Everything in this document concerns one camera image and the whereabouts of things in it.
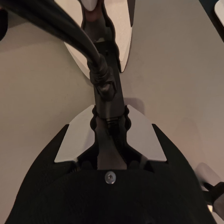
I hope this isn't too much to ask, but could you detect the white rounded plastic plate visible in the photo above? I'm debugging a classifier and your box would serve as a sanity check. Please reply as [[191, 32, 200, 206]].
[[214, 0, 224, 33]]

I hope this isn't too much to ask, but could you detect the black power strip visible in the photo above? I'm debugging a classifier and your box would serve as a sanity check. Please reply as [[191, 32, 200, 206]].
[[94, 41, 126, 120]]

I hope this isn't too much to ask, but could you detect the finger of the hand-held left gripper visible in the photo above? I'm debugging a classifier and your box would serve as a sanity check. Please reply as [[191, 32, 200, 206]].
[[103, 0, 132, 73], [54, 0, 95, 85]]

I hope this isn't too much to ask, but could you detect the black power plug with cable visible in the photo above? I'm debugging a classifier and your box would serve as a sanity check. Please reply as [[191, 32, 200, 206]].
[[0, 0, 117, 101]]

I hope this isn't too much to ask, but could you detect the grey table divider strip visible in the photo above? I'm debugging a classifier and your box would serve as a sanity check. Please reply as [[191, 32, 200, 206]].
[[199, 0, 224, 43]]

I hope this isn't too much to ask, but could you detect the black rounded object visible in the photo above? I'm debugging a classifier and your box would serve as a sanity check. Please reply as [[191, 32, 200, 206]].
[[0, 8, 9, 42]]

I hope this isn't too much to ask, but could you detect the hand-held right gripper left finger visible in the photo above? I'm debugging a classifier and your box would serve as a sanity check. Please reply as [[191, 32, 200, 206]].
[[54, 105, 98, 163]]

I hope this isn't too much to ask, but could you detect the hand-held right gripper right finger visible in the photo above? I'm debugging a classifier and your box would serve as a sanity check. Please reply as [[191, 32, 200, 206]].
[[124, 104, 167, 162]]

